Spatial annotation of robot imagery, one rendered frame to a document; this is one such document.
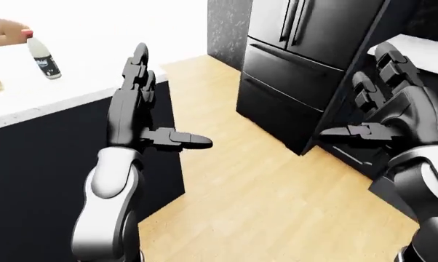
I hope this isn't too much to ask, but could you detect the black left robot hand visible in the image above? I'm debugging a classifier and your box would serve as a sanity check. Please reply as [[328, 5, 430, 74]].
[[106, 41, 214, 153]]

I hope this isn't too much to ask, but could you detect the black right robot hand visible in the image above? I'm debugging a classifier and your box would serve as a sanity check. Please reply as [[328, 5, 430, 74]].
[[319, 41, 438, 150]]

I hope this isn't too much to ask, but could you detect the black cabinet with white counter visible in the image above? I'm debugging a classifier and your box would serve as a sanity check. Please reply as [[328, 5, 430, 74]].
[[300, 33, 438, 222]]

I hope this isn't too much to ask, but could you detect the kitchen island with white top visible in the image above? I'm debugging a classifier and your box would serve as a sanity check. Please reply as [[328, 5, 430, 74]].
[[0, 15, 188, 262]]

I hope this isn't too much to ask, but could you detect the white bottle with red cap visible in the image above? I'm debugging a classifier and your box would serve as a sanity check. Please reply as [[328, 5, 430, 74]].
[[21, 30, 63, 81]]

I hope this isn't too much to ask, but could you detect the black french door refrigerator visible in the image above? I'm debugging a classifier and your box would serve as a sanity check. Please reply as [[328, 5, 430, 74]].
[[235, 0, 391, 156]]

